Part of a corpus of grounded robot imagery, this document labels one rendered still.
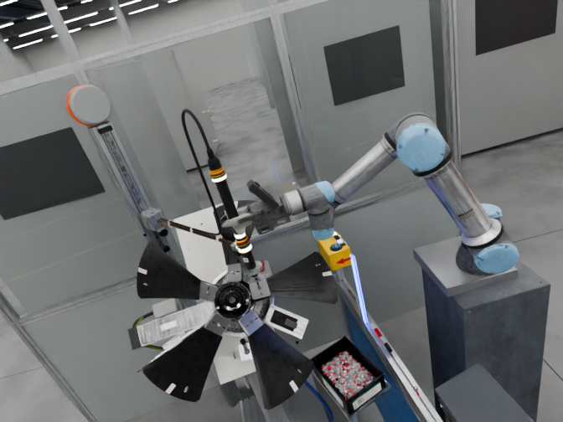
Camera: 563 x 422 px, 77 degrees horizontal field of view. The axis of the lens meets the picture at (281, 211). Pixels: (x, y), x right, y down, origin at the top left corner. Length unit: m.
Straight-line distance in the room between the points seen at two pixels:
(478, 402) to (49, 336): 2.06
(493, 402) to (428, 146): 0.58
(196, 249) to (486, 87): 4.05
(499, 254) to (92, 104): 1.52
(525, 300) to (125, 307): 1.85
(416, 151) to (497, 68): 3.95
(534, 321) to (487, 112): 3.67
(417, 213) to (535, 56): 3.23
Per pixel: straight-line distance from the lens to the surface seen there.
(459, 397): 0.86
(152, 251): 1.29
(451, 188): 1.09
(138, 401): 2.67
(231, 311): 1.21
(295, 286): 1.24
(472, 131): 4.94
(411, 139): 1.00
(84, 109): 1.62
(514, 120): 5.21
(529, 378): 1.78
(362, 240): 2.18
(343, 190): 1.23
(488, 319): 1.44
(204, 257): 1.52
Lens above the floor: 1.94
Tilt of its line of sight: 26 degrees down
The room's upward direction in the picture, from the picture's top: 16 degrees counter-clockwise
